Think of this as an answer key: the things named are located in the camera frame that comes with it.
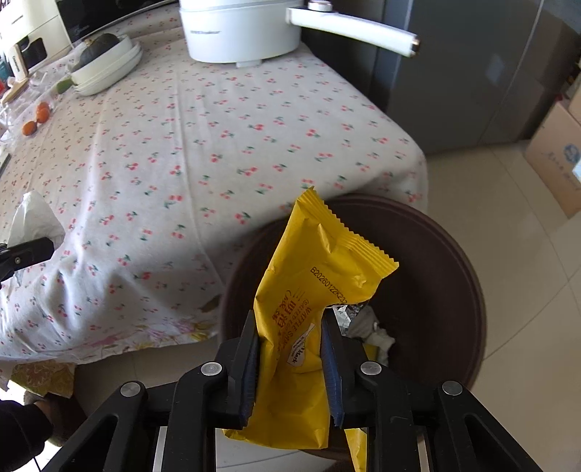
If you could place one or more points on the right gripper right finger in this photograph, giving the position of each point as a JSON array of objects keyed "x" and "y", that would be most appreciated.
[{"x": 460, "y": 434}]

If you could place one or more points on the dark green pumpkin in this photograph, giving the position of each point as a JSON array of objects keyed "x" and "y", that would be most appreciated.
[{"x": 97, "y": 47}]

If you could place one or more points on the white stacked plates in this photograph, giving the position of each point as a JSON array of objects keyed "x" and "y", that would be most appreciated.
[{"x": 113, "y": 74}]

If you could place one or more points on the orange tangerine top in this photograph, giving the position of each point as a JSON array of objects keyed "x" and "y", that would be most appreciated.
[{"x": 43, "y": 105}]

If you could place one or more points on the black microwave oven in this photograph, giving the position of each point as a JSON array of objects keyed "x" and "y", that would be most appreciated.
[{"x": 84, "y": 18}]

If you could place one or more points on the dark brown trash bin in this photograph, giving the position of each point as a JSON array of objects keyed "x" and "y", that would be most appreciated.
[{"x": 432, "y": 304}]

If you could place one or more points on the white electric cooking pot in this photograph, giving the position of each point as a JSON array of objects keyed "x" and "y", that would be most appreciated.
[{"x": 245, "y": 33}]

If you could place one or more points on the grey refrigerator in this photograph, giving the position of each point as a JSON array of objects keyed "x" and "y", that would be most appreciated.
[{"x": 486, "y": 72}]

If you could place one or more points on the white bowl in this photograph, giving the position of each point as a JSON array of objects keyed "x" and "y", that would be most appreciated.
[{"x": 102, "y": 62}]

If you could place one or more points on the orange tangerine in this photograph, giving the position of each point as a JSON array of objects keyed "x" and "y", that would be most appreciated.
[
  {"x": 29, "y": 128},
  {"x": 43, "y": 105},
  {"x": 42, "y": 115}
]

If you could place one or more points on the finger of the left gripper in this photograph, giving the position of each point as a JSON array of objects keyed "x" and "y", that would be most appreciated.
[{"x": 15, "y": 258}]

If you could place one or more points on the green vegetable piece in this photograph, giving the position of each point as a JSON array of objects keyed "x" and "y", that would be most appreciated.
[{"x": 63, "y": 85}]

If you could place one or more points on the white tissue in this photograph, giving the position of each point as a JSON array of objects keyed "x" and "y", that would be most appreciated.
[{"x": 34, "y": 219}]

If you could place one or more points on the lower cardboard box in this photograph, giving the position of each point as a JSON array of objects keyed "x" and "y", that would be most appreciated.
[{"x": 553, "y": 152}]

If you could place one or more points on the cherry print tablecloth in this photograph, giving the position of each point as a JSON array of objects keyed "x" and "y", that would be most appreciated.
[{"x": 160, "y": 180}]

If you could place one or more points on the orange tangerine left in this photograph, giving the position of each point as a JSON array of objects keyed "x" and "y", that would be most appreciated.
[{"x": 29, "y": 128}]

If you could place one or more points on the yellow snack wrapper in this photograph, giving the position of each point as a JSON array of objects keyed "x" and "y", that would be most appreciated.
[{"x": 318, "y": 263}]

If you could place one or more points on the orange tangerine middle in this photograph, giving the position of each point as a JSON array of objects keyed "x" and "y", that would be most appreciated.
[{"x": 42, "y": 115}]

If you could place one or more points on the glass jar wooden lid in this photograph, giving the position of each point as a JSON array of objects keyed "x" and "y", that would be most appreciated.
[{"x": 22, "y": 109}]

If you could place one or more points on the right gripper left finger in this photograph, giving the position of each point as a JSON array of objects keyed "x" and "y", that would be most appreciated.
[{"x": 122, "y": 435}]

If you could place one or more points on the cream air fryer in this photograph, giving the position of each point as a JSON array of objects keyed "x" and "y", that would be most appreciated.
[{"x": 33, "y": 35}]

